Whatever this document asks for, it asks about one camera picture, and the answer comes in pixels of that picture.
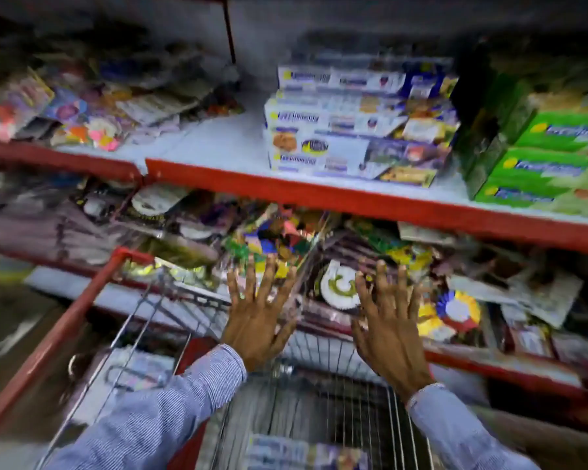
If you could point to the person's left hand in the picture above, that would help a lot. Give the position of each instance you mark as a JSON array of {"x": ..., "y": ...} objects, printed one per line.
[{"x": 252, "y": 327}]

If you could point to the person's right hand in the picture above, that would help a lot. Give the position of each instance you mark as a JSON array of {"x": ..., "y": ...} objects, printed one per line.
[{"x": 392, "y": 337}]

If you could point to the person's right little finger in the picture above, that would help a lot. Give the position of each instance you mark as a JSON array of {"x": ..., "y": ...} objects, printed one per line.
[{"x": 415, "y": 301}]

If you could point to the person's right thumb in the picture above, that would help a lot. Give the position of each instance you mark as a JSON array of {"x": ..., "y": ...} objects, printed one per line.
[{"x": 358, "y": 335}]

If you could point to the person's left little finger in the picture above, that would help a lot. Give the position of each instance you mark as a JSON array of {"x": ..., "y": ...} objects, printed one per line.
[{"x": 233, "y": 289}]

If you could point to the person's left thumb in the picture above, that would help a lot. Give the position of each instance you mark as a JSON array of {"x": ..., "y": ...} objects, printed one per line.
[{"x": 285, "y": 335}]

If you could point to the person's right middle finger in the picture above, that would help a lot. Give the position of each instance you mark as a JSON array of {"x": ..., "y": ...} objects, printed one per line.
[{"x": 383, "y": 282}]

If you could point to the person's left middle finger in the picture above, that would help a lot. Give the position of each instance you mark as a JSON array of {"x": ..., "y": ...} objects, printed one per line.
[{"x": 269, "y": 279}]

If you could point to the person's left forearm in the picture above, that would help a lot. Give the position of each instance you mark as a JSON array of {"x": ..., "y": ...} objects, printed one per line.
[{"x": 157, "y": 416}]

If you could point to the person's right forearm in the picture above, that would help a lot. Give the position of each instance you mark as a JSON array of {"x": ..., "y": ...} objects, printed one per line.
[{"x": 458, "y": 430}]

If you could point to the blue and yellow rosette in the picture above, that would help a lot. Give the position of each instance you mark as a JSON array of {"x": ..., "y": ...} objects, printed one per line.
[{"x": 458, "y": 310}]

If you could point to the white round badge packet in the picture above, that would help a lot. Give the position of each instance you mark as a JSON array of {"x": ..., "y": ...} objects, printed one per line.
[{"x": 338, "y": 288}]

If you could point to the heap of party decoration packets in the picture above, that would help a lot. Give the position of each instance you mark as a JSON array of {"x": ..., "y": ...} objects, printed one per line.
[{"x": 186, "y": 230}]

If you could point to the white shelf with red edge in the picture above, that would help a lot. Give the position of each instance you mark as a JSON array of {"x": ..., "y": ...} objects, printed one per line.
[
  {"x": 495, "y": 369},
  {"x": 215, "y": 141}
]

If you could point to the white and blue foil box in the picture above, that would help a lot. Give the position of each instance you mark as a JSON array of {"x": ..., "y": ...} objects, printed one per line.
[
  {"x": 323, "y": 117},
  {"x": 343, "y": 78},
  {"x": 333, "y": 154}
]

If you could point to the pale printed packet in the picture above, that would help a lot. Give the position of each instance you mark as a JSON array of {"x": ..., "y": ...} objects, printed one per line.
[{"x": 127, "y": 381}]

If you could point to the green wrap box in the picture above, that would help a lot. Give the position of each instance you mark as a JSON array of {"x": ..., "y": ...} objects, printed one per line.
[
  {"x": 544, "y": 167},
  {"x": 524, "y": 195},
  {"x": 563, "y": 132}
]

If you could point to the pile of colourful party packets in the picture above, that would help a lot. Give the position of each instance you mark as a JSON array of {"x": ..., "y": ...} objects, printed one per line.
[{"x": 88, "y": 102}]

